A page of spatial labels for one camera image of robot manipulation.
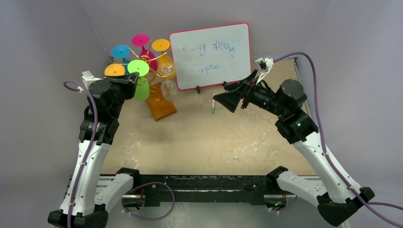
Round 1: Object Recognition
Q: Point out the blue plastic wine glass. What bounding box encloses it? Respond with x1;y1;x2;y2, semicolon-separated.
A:
111;45;130;69

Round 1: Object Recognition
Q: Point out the orange plastic wine glass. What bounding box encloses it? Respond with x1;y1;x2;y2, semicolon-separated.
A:
104;63;125;77

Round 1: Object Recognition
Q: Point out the green plastic wine glass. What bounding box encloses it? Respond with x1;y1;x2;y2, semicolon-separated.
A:
127;59;150;101

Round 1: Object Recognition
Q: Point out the pink framed whiteboard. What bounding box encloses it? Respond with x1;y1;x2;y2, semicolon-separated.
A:
169;22;251;90

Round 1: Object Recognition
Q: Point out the black aluminium base frame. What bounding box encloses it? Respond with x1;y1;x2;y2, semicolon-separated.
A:
67;174;328;209

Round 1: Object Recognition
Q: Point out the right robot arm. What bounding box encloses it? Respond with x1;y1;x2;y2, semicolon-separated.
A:
213;71;374;227

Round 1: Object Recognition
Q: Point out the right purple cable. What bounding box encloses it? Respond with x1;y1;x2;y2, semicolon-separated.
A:
272;52;403;228

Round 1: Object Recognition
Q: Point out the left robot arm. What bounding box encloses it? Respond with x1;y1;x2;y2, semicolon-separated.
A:
48;72;142;228

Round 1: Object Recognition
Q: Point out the clear wine glass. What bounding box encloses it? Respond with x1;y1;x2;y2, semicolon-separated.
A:
157;62;178;101

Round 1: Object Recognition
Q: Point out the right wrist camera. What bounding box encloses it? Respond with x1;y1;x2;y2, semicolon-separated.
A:
255;57;274;84

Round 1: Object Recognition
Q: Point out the gold wire wine glass rack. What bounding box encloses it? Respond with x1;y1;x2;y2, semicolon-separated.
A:
138;42;177;121

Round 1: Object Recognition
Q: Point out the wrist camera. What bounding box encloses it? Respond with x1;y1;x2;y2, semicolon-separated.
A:
77;70;98;93
255;57;274;84

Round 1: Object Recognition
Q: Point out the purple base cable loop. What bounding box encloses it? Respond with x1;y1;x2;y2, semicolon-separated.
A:
121;181;176;221

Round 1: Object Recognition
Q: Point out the green whiteboard marker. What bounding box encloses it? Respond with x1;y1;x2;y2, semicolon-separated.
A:
211;98;215;114

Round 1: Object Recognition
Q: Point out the pink plastic wine glass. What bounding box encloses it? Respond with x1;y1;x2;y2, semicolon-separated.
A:
131;33;158;71

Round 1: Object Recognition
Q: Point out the yellow plastic wine glass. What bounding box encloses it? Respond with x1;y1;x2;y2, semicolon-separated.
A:
152;38;176;79

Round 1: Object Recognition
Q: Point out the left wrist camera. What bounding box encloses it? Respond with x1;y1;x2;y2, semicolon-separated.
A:
77;70;98;93

